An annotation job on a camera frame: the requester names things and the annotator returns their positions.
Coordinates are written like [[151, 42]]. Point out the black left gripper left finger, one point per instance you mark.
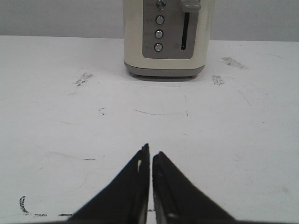
[[124, 200]]

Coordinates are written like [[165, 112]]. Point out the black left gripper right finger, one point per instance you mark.
[[178, 201]]

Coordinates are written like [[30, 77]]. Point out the cream and steel toaster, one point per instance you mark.
[[166, 38]]

